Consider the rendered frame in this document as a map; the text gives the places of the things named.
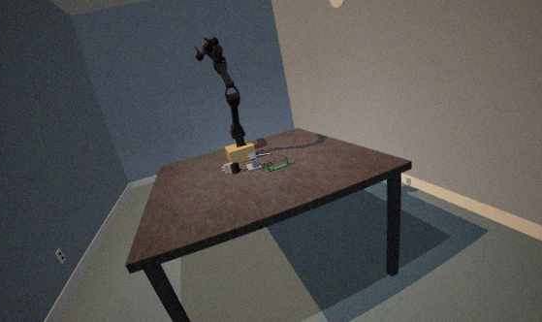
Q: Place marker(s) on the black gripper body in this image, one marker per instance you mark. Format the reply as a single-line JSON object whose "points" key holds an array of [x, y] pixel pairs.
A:
{"points": [[214, 42]]}

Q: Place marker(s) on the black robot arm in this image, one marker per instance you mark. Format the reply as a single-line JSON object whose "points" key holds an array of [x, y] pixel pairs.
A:
{"points": [[233, 99]]}

